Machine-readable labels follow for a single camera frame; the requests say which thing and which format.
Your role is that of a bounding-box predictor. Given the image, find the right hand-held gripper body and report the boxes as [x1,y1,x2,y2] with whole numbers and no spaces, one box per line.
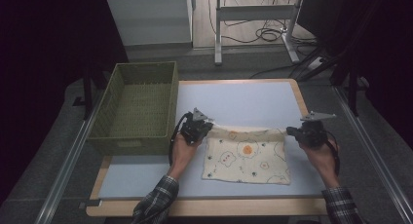
[294,110,337,149]

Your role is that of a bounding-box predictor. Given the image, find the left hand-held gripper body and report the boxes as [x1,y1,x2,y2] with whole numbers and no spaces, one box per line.
[179,107,210,144]

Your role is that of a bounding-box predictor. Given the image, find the cream printed cloth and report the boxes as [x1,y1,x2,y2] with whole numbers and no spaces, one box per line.
[201,121,292,186]

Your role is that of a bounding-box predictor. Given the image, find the green woven basket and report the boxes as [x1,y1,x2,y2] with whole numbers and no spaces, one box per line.
[87,60,180,157]

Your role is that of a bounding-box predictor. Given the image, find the person's left hand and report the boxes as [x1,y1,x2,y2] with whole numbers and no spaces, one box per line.
[169,132,203,180]

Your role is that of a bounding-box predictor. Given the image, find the person's right hand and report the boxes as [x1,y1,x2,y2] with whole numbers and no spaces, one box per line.
[298,136,341,188]

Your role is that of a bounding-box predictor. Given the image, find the light grey table mat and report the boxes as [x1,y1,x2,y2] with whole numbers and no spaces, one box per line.
[97,81,330,200]

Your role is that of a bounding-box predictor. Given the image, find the black metal stand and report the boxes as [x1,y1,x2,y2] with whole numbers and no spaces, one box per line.
[72,63,109,122]
[297,0,385,118]

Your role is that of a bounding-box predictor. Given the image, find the white power strip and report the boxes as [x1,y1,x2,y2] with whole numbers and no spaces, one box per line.
[306,56,326,71]

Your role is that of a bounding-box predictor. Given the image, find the grey cabinet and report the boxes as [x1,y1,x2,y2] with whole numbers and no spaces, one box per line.
[106,0,194,48]

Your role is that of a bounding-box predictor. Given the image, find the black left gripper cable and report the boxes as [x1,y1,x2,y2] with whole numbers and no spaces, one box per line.
[168,111,193,168]

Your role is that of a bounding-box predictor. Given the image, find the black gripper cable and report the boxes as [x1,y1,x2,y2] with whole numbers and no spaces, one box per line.
[323,131,342,177]
[168,111,193,168]

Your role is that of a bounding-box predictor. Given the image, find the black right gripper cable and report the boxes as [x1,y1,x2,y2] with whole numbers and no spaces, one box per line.
[323,131,342,177]

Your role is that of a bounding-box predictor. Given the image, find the metal floor rail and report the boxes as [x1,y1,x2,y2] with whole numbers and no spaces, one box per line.
[333,85,413,224]
[33,96,105,224]

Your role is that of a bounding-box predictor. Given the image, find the black floor cable bundle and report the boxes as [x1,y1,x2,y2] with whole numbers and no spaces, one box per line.
[207,0,319,46]

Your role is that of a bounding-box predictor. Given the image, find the white metal desk frame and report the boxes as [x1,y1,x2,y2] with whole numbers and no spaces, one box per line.
[213,0,307,67]

